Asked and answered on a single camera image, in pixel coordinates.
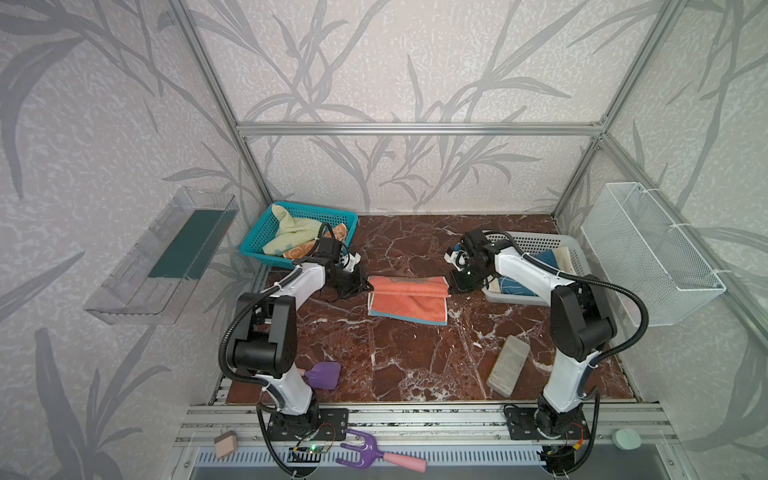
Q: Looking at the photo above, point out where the coral brown bear towel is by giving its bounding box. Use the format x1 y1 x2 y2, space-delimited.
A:
367 276 450 326

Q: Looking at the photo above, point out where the blue cream Doraemon towel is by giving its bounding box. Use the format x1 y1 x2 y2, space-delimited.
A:
494 247 574 302

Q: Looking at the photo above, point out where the orange patterned towel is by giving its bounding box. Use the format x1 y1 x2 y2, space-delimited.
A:
282 223 348 260

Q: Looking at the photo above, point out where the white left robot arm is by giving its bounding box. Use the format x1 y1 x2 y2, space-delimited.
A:
217 237 371 416

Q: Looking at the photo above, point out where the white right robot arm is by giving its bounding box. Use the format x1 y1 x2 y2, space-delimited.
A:
444 229 650 428

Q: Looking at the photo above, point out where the light green cloth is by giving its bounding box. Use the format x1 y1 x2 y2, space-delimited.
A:
262 204 322 258

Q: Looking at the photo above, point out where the teal plastic basket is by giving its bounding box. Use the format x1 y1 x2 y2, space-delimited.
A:
239 201 359 269

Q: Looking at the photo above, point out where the white plastic basket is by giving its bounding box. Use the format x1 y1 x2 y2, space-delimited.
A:
479 230 592 307

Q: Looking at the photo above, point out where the grey stone block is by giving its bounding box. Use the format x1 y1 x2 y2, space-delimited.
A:
486 336 530 398

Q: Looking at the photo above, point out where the pink sponge block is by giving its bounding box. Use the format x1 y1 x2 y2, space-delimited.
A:
213 431 238 460

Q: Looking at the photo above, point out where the mint green round object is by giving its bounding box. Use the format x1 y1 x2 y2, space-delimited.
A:
611 428 642 451

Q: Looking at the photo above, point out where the purple toy shovel pink handle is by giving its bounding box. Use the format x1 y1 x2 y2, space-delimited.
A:
303 361 342 391

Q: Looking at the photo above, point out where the aluminium frame profile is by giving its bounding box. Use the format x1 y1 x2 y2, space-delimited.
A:
164 0 768 448

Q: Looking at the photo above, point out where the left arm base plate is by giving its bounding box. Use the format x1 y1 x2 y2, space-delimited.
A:
266 408 350 465

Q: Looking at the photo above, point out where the white wire mesh basket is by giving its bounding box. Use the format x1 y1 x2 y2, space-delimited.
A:
581 182 726 327

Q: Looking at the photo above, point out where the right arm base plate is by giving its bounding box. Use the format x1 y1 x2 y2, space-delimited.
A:
502 404 591 441

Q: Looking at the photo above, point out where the purple toy rake pink handle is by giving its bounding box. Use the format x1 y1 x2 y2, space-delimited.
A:
335 429 427 473

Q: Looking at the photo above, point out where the clear plastic wall shelf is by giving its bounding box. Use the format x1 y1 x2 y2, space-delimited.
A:
84 187 239 325

